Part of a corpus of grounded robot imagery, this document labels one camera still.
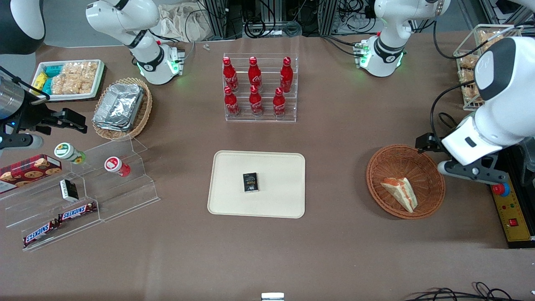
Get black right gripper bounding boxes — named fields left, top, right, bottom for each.
left=0, top=99, right=88, bottom=151

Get triangle sandwich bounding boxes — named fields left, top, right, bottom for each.
left=380, top=177, right=418, bottom=214

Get white snack tray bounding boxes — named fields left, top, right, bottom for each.
left=32, top=59, right=105, bottom=102

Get light wicker basket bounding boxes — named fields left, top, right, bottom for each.
left=92, top=77, right=153, bottom=141

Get brown wicker basket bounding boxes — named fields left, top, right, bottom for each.
left=366, top=144, right=446, bottom=220

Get beige plastic tray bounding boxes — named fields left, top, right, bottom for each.
left=207, top=150, right=306, bottom=219

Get green lid yoghurt cup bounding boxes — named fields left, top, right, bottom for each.
left=54, top=142, right=87, bottom=165

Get clear rice cracker bag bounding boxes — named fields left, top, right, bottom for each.
left=50, top=74, right=67, bottom=96
left=63, top=61, right=99, bottom=95

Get yellow snack packet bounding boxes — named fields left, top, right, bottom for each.
left=32, top=71, right=49, bottom=91

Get stacked aluminium foil containers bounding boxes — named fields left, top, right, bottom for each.
left=92, top=83, right=145, bottom=133

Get red lid yoghurt cup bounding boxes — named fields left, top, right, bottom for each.
left=104, top=156, right=131, bottom=178

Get red cookie box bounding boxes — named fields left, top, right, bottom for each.
left=0, top=153, right=63, bottom=194

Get yellow emergency stop box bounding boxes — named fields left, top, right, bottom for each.
left=491, top=180, right=535, bottom=248

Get black and white small box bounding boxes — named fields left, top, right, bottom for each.
left=59, top=179, right=79, bottom=203

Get bagged bread snack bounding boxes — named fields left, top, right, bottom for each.
left=457, top=69, right=486, bottom=106
left=457, top=54, right=480, bottom=70

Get Snickers chocolate bar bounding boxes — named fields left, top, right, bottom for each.
left=23, top=220, right=59, bottom=245
left=57, top=202, right=98, bottom=222

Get clear acrylic stepped shelf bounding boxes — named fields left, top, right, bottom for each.
left=0, top=135, right=161, bottom=252

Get beige cloth bag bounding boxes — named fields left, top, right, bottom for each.
left=156, top=3, right=210, bottom=43

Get red cola bottle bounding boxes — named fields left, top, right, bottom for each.
left=249, top=85, right=264, bottom=117
left=248, top=56, right=263, bottom=91
left=224, top=86, right=241, bottom=118
left=222, top=56, right=239, bottom=93
left=273, top=87, right=287, bottom=119
left=280, top=56, right=294, bottom=94

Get small black card box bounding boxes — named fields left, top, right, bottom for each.
left=242, top=172, right=260, bottom=194

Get clear acrylic bottle rack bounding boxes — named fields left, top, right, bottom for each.
left=222, top=53, right=300, bottom=123

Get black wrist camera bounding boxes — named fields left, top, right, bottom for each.
left=415, top=133, right=444, bottom=153

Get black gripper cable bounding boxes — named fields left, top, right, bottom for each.
left=0, top=66, right=51, bottom=102

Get wire basket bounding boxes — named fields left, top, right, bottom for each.
left=453, top=24, right=524, bottom=112

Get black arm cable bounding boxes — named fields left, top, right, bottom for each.
left=430, top=80, right=478, bottom=141

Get black floor cables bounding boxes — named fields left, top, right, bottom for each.
left=413, top=282, right=515, bottom=301

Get aluminium frame profile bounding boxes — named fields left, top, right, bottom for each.
left=204, top=0, right=244, bottom=40

